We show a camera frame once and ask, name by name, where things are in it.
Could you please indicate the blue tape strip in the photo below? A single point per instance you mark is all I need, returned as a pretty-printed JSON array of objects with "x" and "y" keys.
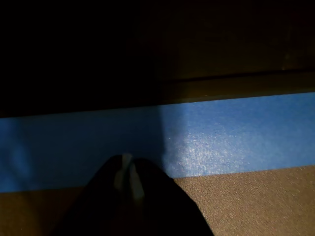
[{"x": 221, "y": 132}]

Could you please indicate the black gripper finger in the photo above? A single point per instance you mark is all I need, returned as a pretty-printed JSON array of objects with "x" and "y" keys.
[
  {"x": 98, "y": 196},
  {"x": 162, "y": 201}
]

